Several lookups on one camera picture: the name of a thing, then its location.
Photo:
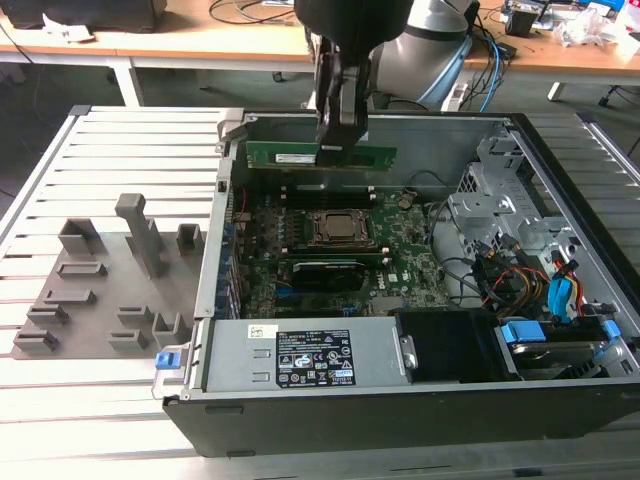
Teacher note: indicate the green motherboard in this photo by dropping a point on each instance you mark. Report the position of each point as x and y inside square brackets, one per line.
[400, 240]

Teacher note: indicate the black fan shroud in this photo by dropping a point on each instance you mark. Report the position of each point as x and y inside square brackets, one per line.
[450, 345]

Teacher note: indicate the CPU socket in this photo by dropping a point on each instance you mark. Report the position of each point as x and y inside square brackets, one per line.
[310, 235]

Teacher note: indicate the gray power supply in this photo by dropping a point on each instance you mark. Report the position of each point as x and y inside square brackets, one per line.
[235, 360]

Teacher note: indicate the silver hard disk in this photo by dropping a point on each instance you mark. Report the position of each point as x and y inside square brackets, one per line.
[550, 360]

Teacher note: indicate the black RAM slot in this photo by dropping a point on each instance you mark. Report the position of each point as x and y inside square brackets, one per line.
[330, 200]
[380, 260]
[340, 248]

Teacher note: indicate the green RAM stick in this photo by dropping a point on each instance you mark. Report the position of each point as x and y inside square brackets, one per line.
[280, 155]

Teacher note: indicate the round coin battery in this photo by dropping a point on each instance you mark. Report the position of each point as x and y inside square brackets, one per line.
[405, 202]

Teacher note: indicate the gray parts rack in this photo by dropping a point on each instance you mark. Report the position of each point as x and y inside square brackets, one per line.
[115, 285]

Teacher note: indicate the CPU with metal lid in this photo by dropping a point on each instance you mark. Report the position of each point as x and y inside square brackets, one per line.
[345, 226]

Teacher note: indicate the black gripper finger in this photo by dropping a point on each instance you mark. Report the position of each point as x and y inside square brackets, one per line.
[327, 90]
[354, 105]

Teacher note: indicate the white power strip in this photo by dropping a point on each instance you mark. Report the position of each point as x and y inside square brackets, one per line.
[457, 95]

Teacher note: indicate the clear plastic bags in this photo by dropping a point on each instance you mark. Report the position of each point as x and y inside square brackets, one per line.
[585, 27]

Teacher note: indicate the black and white label sticker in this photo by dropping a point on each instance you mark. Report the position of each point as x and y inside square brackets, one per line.
[315, 357]

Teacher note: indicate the blue case latch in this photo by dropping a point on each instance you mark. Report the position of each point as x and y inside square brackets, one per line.
[167, 361]

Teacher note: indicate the silver metal drive cage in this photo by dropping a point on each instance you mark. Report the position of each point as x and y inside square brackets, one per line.
[495, 210]

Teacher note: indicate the black PC case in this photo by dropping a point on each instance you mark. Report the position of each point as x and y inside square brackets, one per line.
[350, 430]

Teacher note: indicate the blue disk carrier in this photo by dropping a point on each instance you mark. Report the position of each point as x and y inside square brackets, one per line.
[522, 332]

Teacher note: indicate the wooden desk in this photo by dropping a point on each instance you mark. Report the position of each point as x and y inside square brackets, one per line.
[175, 47]

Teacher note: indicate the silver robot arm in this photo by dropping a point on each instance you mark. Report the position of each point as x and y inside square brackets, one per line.
[425, 60]

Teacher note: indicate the black graphics card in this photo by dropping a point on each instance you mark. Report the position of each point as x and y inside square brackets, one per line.
[327, 274]

